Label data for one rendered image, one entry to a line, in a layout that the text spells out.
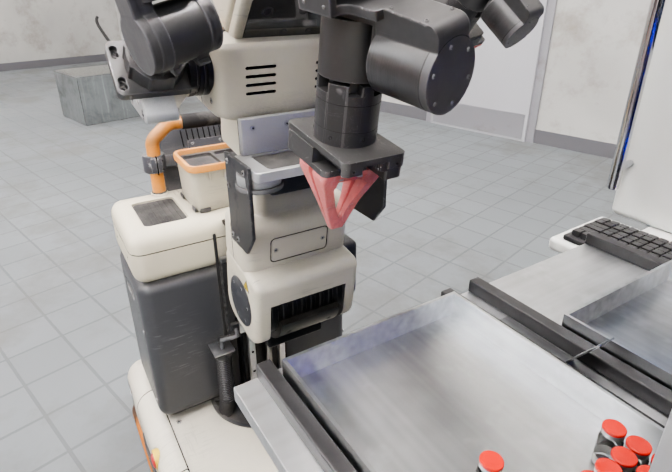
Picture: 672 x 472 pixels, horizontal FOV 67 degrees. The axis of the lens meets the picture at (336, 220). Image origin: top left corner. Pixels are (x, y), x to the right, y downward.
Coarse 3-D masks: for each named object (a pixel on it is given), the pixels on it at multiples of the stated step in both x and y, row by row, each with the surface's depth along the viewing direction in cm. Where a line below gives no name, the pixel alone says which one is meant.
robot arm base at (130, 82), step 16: (112, 48) 74; (112, 64) 73; (128, 64) 71; (112, 80) 74; (128, 80) 73; (144, 80) 72; (160, 80) 72; (176, 80) 75; (128, 96) 73; (144, 96) 75; (160, 96) 76
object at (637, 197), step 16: (656, 48) 104; (656, 64) 105; (656, 80) 105; (656, 96) 106; (640, 112) 109; (656, 112) 107; (640, 128) 110; (656, 128) 107; (640, 144) 111; (656, 144) 108; (640, 160) 112; (656, 160) 109; (624, 176) 115; (640, 176) 113; (656, 176) 110; (624, 192) 116; (640, 192) 113; (656, 192) 111; (624, 208) 117; (640, 208) 114; (656, 208) 111; (656, 224) 112
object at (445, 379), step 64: (384, 320) 63; (448, 320) 69; (320, 384) 58; (384, 384) 58; (448, 384) 58; (512, 384) 58; (576, 384) 55; (384, 448) 50; (448, 448) 50; (512, 448) 50; (576, 448) 50
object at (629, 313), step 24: (624, 288) 71; (648, 288) 75; (576, 312) 65; (600, 312) 69; (624, 312) 70; (648, 312) 70; (600, 336) 61; (624, 336) 66; (648, 336) 66; (624, 360) 59; (648, 360) 57
